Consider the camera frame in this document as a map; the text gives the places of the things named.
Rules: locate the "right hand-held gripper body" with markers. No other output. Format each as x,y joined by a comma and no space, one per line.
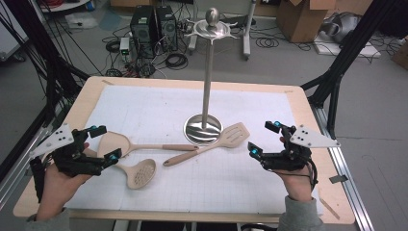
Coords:
288,159

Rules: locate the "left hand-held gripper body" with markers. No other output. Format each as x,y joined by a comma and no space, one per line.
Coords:
72,159

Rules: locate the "solid beige spatula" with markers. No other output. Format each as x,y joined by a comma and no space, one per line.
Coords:
118,142

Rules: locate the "slotted beige spatula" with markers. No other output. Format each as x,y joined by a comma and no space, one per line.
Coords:
232,136

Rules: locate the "perforated beige skimmer spoon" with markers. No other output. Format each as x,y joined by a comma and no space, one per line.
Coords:
141,174

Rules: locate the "steel utensil stand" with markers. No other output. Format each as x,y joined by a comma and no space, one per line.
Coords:
208,80

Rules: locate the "person's right hand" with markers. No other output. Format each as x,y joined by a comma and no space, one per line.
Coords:
298,186

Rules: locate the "person's left hand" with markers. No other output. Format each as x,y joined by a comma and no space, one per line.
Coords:
61,189

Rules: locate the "grey tape piece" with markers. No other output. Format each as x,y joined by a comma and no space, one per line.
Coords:
338,179

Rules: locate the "white grid mat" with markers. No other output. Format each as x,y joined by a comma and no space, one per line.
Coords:
160,106

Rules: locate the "small silver power box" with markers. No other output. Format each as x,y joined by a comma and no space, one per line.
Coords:
124,46

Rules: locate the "open cardboard box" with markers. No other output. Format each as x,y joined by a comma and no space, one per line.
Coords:
298,22

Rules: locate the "white flat board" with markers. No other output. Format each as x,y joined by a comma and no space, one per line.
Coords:
349,49

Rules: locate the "black flat device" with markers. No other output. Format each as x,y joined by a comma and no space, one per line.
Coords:
247,21

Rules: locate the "white plastic bag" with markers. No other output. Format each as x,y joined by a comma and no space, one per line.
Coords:
81,20

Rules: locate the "black computer tower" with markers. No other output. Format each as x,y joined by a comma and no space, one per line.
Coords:
142,29
166,29

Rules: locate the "grey bag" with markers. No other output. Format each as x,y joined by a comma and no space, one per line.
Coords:
341,27

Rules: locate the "white cabinet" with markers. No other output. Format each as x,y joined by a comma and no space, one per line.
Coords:
9,35

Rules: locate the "white round table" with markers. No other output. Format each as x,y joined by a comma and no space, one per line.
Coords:
64,5

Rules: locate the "brown box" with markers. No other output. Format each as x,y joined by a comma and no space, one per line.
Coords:
401,54

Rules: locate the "aluminium rail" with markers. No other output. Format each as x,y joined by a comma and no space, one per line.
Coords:
356,205
12,183

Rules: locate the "black metal frame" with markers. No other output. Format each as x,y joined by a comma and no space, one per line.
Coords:
352,41
32,38

